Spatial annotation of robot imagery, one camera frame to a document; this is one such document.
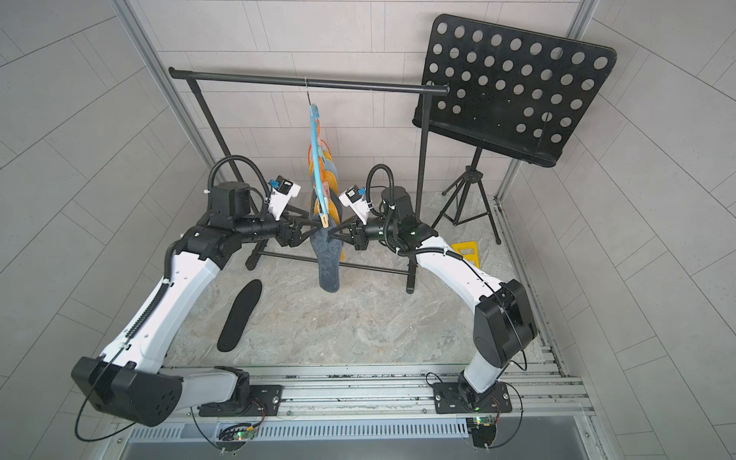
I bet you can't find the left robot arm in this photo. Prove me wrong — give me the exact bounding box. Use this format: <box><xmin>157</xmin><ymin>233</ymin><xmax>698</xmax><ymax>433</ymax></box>
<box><xmin>71</xmin><ymin>155</ymin><xmax>317</xmax><ymax>427</ymax></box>

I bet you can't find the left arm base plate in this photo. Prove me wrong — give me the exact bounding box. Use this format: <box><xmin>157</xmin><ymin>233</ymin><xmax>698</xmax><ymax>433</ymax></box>
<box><xmin>197</xmin><ymin>385</ymin><xmax>284</xmax><ymax>418</ymax></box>

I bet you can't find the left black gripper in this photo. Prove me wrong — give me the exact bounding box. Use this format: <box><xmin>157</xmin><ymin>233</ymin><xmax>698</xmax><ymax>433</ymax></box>
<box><xmin>233</xmin><ymin>204</ymin><xmax>320</xmax><ymax>248</ymax></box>

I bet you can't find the blue multi-clip hanger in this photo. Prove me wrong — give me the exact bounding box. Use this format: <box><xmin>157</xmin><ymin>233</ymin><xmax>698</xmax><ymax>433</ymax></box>
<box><xmin>307</xmin><ymin>91</ymin><xmax>330</xmax><ymax>229</ymax></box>

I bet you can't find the orange yellow shoe insole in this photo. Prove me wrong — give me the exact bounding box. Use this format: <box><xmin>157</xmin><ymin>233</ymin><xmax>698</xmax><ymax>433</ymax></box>
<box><xmin>320</xmin><ymin>158</ymin><xmax>343</xmax><ymax>224</ymax></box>

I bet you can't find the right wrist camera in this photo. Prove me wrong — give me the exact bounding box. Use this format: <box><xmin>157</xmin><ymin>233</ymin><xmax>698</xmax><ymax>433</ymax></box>
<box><xmin>339</xmin><ymin>185</ymin><xmax>371</xmax><ymax>224</ymax></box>

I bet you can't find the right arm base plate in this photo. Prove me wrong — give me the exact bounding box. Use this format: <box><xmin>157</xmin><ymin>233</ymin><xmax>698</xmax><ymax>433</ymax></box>
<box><xmin>430</xmin><ymin>381</ymin><xmax>513</xmax><ymax>414</ymax></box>

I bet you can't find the aluminium mounting rail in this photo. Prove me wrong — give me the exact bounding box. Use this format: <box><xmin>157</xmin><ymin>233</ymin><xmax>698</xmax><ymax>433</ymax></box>
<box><xmin>111</xmin><ymin>363</ymin><xmax>596</xmax><ymax>427</ymax></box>

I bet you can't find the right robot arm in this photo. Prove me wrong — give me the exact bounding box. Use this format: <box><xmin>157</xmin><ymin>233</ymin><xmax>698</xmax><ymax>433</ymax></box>
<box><xmin>314</xmin><ymin>180</ymin><xmax>538</xmax><ymax>406</ymax></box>

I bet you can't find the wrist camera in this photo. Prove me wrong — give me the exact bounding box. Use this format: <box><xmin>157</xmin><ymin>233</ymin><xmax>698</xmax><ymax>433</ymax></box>
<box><xmin>339</xmin><ymin>185</ymin><xmax>371</xmax><ymax>224</ymax></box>
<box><xmin>268</xmin><ymin>176</ymin><xmax>301</xmax><ymax>220</ymax></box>

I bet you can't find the black garment rack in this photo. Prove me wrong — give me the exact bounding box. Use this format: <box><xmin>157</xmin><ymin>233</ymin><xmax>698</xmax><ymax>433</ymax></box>
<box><xmin>168</xmin><ymin>67</ymin><xmax>450</xmax><ymax>294</ymax></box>

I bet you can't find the dark grey shoe insole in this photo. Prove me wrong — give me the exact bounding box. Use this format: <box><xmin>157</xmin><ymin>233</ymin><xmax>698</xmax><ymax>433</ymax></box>
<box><xmin>312</xmin><ymin>218</ymin><xmax>343</xmax><ymax>293</ymax></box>

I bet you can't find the black perforated music stand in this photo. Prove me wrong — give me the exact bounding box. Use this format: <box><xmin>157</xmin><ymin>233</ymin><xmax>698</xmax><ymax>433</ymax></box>
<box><xmin>411</xmin><ymin>13</ymin><xmax>617</xmax><ymax>248</ymax></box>

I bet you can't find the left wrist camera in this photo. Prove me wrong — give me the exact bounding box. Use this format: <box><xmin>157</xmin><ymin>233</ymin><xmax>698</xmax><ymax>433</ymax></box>
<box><xmin>268</xmin><ymin>176</ymin><xmax>301</xmax><ymax>220</ymax></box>

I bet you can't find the black shoe insole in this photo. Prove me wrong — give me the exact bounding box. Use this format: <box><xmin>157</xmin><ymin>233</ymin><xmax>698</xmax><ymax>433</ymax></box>
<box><xmin>217</xmin><ymin>279</ymin><xmax>263</xmax><ymax>353</ymax></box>

